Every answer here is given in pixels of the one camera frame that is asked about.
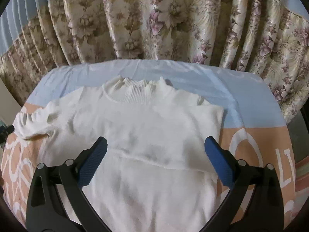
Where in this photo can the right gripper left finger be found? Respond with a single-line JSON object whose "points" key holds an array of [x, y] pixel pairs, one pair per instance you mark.
{"points": [[45, 210]]}

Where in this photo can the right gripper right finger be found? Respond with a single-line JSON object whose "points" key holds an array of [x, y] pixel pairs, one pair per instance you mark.
{"points": [[265, 208]]}

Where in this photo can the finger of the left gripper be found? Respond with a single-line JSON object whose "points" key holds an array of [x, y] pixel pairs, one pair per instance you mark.
{"points": [[5, 132]]}

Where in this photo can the white knit sweater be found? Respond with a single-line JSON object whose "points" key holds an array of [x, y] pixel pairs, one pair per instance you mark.
{"points": [[156, 175]]}

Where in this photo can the grey leaning board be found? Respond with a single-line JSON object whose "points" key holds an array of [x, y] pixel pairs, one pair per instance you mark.
{"points": [[8, 105]]}

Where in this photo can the orange white blue bedsheet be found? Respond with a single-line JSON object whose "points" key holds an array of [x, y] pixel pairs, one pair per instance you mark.
{"points": [[253, 129]]}

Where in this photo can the floral blue curtain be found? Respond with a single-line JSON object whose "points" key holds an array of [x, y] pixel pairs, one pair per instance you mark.
{"points": [[268, 38]]}

